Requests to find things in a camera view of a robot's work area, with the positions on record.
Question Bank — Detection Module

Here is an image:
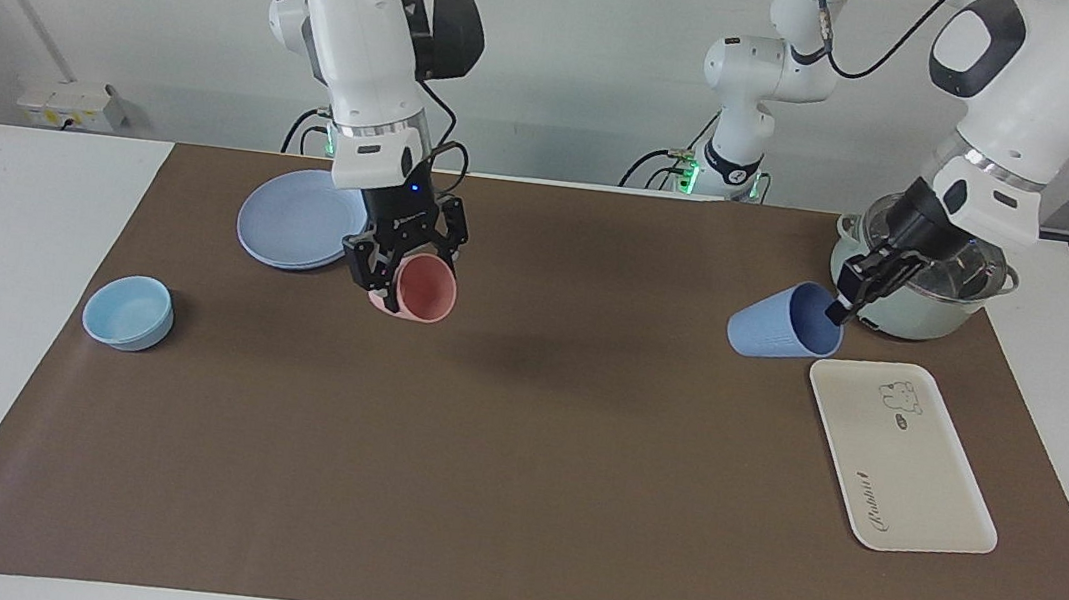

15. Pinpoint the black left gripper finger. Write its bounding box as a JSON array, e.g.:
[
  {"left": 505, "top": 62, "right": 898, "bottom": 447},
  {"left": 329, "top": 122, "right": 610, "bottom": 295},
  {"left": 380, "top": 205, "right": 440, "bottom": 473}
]
[
  {"left": 854, "top": 239, "right": 926, "bottom": 316},
  {"left": 823, "top": 255, "right": 880, "bottom": 330}
]

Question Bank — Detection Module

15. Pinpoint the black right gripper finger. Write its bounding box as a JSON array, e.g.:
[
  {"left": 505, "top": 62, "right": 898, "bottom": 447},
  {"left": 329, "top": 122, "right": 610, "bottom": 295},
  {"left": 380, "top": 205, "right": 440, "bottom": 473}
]
[
  {"left": 334, "top": 226, "right": 414, "bottom": 315},
  {"left": 417, "top": 192, "right": 475, "bottom": 279}
]

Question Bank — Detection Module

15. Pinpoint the pink plastic cup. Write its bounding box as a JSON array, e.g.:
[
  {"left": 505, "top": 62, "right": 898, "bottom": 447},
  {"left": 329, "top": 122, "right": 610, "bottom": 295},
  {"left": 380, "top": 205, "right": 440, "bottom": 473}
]
[{"left": 365, "top": 246, "right": 463, "bottom": 328}]

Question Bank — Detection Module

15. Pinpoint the blue plastic cup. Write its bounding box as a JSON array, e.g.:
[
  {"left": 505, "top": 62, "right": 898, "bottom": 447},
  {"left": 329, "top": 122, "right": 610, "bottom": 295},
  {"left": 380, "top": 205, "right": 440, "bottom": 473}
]
[{"left": 724, "top": 272, "right": 851, "bottom": 369}]

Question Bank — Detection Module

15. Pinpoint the cream tray with bear print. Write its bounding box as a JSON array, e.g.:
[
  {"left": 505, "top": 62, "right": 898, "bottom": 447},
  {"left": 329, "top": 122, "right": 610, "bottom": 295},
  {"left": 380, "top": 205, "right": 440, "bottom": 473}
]
[{"left": 789, "top": 352, "right": 1018, "bottom": 565}]

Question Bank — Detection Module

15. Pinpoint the pale green pot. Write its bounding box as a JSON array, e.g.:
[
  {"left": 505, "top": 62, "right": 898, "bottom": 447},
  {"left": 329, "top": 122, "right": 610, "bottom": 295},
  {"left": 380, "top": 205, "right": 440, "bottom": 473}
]
[{"left": 823, "top": 186, "right": 1029, "bottom": 353}]

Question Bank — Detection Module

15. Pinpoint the blue round plate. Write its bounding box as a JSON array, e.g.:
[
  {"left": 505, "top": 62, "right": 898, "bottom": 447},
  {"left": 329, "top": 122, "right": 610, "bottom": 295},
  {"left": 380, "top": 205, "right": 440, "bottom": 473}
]
[{"left": 232, "top": 160, "right": 375, "bottom": 279}]

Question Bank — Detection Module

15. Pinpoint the brown table mat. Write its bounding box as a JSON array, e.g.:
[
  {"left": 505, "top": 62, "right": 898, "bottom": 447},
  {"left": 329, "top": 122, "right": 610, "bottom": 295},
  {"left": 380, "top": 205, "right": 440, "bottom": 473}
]
[{"left": 0, "top": 118, "right": 1069, "bottom": 600}]

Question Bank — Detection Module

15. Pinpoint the light blue bowl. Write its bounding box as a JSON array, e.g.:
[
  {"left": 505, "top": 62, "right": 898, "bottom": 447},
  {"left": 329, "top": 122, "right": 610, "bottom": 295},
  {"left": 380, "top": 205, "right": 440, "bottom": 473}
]
[{"left": 78, "top": 269, "right": 179, "bottom": 357}]

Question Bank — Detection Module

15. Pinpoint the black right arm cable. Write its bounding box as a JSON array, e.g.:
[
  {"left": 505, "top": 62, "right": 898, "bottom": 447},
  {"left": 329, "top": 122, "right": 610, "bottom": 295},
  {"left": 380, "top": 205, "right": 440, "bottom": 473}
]
[{"left": 406, "top": 76, "right": 482, "bottom": 203}]

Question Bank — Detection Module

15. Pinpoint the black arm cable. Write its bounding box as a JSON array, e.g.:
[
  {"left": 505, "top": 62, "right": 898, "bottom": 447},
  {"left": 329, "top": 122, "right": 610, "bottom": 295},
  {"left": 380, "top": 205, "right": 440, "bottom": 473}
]
[
  {"left": 406, "top": 76, "right": 482, "bottom": 203},
  {"left": 807, "top": 0, "right": 962, "bottom": 92}
]

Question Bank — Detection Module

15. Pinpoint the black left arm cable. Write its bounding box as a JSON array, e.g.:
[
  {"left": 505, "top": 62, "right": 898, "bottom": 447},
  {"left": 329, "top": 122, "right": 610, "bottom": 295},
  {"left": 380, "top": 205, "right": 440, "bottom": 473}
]
[{"left": 807, "top": 0, "right": 962, "bottom": 92}]

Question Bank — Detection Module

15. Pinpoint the white wall power strip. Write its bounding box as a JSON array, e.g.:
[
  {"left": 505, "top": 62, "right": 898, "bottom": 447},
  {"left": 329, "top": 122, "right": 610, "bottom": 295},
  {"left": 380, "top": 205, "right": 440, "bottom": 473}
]
[{"left": 13, "top": 73, "right": 131, "bottom": 137}]

